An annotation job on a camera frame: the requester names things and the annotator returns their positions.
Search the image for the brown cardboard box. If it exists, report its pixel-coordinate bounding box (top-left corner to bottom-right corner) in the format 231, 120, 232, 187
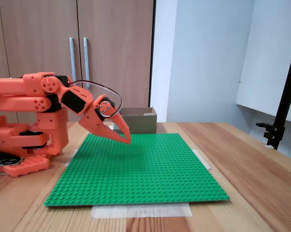
108, 107, 158, 134

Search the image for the green lego baseplate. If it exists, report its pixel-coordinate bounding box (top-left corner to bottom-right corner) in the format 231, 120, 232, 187
43, 132, 231, 208

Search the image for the short masking tape strip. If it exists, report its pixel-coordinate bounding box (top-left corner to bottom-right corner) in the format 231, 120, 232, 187
64, 148, 80, 167
192, 149, 212, 171

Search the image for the brown wooden cabinet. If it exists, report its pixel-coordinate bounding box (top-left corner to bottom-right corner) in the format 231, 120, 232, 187
0, 0, 157, 123

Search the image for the long masking tape strip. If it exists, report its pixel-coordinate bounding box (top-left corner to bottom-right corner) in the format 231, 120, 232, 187
91, 203, 193, 219

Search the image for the white panel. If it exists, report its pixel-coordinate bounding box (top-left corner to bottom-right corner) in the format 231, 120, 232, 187
236, 0, 291, 125

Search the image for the black red servo cable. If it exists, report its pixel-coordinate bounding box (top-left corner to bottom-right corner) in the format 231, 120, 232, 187
68, 79, 123, 119

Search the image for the metal cabinet handle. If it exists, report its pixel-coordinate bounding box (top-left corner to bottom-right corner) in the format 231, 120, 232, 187
83, 37, 91, 88
69, 37, 78, 83

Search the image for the black camera stand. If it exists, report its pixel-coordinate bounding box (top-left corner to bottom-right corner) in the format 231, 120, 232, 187
255, 31, 291, 150

